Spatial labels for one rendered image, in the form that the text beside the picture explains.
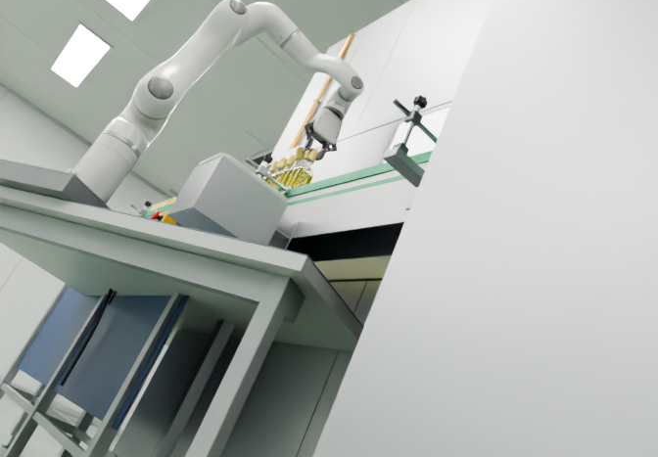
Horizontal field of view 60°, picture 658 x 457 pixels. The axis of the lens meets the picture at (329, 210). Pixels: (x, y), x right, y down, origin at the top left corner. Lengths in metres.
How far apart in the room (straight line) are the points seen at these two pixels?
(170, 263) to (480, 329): 0.76
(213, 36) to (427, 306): 1.32
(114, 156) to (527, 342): 1.26
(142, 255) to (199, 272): 0.17
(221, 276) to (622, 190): 0.76
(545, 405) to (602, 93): 0.40
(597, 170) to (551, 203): 0.06
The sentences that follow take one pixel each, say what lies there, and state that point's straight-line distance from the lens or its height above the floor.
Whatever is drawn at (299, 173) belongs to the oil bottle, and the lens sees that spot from 1.84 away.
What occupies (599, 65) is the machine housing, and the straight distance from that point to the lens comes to 0.85.
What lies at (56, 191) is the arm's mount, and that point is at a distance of 1.51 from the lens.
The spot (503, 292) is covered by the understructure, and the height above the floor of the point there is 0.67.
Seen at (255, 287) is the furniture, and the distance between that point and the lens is 1.12.
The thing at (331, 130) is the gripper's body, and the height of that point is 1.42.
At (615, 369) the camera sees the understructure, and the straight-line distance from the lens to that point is 0.59.
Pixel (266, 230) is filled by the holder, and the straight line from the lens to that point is 1.48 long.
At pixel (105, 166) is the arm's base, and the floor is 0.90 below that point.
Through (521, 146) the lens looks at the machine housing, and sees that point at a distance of 0.82.
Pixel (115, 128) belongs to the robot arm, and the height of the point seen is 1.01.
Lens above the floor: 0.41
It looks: 24 degrees up
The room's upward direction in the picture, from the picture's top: 25 degrees clockwise
